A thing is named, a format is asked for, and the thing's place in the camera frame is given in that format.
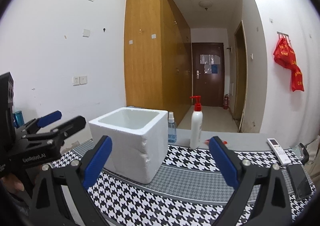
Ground left hand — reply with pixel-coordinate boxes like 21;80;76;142
1;174;25;204

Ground red snack packet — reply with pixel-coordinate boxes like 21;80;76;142
204;139;228;146

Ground white remote control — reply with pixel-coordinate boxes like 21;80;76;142
267;138;291;166

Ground houndstooth table mat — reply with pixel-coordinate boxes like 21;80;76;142
52;135;316;225

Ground white styrofoam box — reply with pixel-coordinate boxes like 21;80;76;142
88;107;168;184

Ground white pump lotion bottle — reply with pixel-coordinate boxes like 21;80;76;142
190;95;203;150

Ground black smartphone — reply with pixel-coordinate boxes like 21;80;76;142
287;164;312;201

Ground red fire extinguisher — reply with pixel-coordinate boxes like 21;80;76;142
223;94;229;110

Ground blue spray bottle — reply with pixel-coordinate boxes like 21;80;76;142
168;112;177;144

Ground dark brown entrance door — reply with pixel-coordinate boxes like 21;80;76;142
191;42;225;107

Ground wooden side door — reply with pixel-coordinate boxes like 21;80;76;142
233;21;247;132

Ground wooden wardrobe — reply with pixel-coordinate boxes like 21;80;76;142
124;0;191;124

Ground red plastic bags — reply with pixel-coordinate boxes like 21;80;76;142
273;34;304;92

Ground ceiling lamp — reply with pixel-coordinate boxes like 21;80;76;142
199;1;213;11

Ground white wall sockets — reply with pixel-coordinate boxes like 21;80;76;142
72;76;87;86

